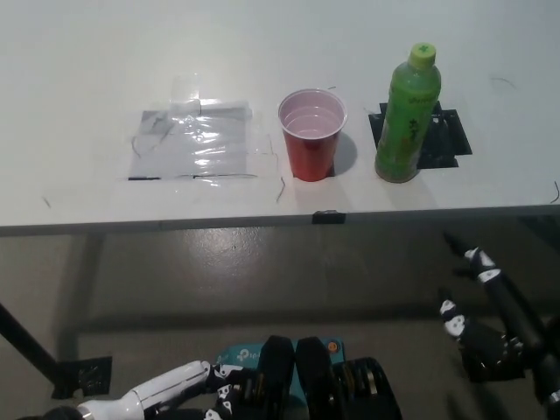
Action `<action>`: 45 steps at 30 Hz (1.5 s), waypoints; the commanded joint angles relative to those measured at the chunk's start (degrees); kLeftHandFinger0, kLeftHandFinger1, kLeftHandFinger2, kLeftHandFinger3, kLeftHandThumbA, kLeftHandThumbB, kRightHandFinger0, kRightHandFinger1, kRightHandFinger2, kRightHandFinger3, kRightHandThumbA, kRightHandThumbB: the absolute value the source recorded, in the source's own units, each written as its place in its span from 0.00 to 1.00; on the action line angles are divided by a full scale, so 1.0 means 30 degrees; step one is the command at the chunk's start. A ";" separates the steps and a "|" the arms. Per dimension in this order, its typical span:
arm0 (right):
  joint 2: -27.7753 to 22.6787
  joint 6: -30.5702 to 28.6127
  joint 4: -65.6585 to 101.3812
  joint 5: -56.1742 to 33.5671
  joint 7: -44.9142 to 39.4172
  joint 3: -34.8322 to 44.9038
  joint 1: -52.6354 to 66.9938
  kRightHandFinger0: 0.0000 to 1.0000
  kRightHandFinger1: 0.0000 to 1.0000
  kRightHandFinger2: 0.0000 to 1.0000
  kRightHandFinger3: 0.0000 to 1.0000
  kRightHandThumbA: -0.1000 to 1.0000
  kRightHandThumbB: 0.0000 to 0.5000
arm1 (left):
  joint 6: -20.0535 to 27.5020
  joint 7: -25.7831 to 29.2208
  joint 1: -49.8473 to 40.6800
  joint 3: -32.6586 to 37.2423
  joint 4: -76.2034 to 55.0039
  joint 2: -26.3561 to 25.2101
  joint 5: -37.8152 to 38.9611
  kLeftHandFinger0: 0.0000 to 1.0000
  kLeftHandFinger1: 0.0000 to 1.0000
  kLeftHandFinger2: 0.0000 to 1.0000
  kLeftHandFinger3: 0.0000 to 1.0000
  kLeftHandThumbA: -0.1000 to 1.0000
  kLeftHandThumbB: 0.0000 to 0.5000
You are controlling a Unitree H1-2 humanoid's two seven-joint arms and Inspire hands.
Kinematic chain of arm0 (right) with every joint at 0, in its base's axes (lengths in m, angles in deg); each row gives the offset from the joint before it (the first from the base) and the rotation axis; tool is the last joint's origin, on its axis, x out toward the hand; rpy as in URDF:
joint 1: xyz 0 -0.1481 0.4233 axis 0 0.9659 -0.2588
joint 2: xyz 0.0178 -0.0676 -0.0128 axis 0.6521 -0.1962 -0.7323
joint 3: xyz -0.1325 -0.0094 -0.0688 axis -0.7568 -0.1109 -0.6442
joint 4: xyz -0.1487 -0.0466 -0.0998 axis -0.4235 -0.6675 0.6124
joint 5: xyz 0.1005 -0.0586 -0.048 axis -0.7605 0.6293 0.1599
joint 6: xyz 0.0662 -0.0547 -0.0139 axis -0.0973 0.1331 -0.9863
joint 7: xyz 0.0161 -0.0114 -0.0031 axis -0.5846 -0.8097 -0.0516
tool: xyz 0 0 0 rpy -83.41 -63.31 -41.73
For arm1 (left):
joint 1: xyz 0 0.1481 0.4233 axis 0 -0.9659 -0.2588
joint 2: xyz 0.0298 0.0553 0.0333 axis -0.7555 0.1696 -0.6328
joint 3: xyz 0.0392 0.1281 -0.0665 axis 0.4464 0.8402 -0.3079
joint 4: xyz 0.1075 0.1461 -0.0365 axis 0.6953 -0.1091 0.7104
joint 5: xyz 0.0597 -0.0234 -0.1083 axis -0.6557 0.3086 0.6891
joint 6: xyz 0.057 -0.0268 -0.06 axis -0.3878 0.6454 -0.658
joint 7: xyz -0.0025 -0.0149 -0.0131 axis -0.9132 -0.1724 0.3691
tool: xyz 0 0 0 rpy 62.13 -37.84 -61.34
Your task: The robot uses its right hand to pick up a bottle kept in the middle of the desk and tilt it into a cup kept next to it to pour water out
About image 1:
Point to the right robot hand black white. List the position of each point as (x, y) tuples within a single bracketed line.
[(492, 343)]

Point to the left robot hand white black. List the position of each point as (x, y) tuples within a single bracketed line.
[(166, 387)]

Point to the green tea bottle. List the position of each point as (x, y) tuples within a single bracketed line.
[(404, 127)]

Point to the robot body black teal blocks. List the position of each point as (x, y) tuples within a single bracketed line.
[(315, 376)]

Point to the red plastic cup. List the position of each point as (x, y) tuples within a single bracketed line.
[(311, 153)]

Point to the black table leg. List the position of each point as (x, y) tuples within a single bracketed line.
[(24, 343)]

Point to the black tape on table edge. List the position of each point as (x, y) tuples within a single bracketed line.
[(329, 217)]

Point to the large black tape patch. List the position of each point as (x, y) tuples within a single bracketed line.
[(444, 140)]

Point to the clear plastic sheet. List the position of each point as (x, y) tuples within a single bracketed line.
[(197, 144)]

